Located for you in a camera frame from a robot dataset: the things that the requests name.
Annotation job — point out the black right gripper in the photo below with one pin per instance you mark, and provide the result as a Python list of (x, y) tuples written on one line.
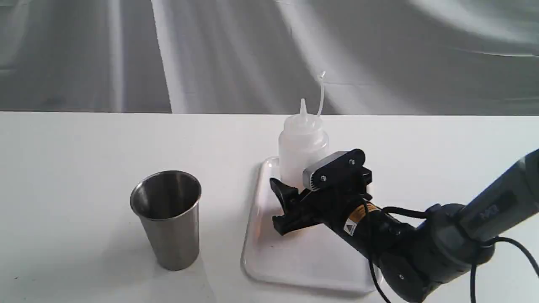
[(342, 208)]

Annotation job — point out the translucent squeeze bottle amber liquid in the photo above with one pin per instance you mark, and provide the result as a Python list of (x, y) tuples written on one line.
[(303, 141)]

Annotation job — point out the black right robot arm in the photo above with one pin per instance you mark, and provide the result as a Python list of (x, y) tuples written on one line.
[(415, 251)]

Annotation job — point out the stainless steel cup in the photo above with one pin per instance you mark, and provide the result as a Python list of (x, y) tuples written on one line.
[(167, 205)]

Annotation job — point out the white rectangular plastic tray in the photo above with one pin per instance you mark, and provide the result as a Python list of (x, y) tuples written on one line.
[(312, 258)]

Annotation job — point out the grey fabric backdrop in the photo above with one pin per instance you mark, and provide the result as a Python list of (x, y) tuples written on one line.
[(375, 57)]

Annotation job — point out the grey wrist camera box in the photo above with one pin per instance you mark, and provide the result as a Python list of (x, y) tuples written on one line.
[(333, 169)]

